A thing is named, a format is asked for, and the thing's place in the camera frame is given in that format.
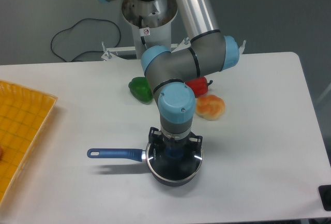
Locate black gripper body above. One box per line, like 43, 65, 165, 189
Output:
161, 129, 191, 148

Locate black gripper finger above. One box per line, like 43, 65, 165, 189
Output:
148, 127, 163, 161
188, 135, 203, 161

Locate glass lid with blue knob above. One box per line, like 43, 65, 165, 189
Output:
146, 143, 203, 184

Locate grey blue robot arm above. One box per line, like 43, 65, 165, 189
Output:
141, 0, 239, 159

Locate orange twisted bread roll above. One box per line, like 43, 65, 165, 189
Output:
195, 95, 225, 121

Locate green bell pepper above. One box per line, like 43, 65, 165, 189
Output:
128, 77, 153, 103

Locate red bell pepper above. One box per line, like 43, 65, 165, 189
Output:
185, 77, 213, 98

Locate yellow woven basket tray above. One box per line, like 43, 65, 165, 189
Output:
1, 80, 57, 202

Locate black device at table corner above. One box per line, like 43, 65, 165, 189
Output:
318, 185, 331, 212

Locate blue handled saucepan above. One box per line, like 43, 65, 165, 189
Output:
87, 144, 197, 187

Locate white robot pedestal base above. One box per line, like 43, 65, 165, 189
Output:
101, 0, 190, 61

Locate black cable on floor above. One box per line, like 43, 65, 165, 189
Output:
50, 18, 122, 63

